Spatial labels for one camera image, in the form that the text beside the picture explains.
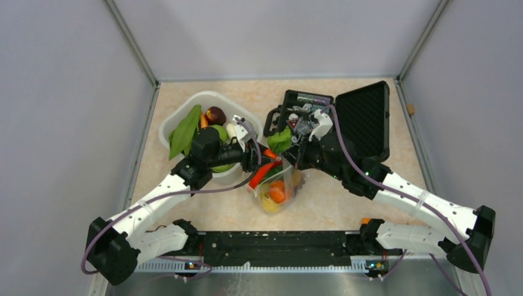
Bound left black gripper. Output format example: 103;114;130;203
207;138;274;173

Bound thin orange carrot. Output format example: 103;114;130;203
199;113;209;130

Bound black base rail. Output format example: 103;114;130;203
163;230;405;271

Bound green cabbage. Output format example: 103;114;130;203
212;163;235;173

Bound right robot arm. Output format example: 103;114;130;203
282;131;496;274

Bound clear zip top bag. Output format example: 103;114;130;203
246;147;305;215

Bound dark green cucumber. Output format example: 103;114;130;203
261;165;283;183

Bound light green lime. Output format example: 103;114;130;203
210;125;229;143

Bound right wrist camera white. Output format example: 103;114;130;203
308;109;333;142

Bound white plastic basket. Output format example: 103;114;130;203
159;91;263;186

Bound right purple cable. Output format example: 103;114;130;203
318;104;493;296

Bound yellow lemon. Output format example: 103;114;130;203
260;196;281;213

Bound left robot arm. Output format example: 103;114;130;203
81;125;272;286

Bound black carrying case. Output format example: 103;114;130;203
263;81;390;162

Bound green lettuce leaf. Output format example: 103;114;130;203
168;104;202;160

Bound small orange fruit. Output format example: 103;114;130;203
268;180;290;204

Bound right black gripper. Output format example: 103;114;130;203
281;131;345;181

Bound dark brown round fruit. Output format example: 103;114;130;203
204;106;227;126

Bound poker chips in case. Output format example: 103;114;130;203
278;89;334;135

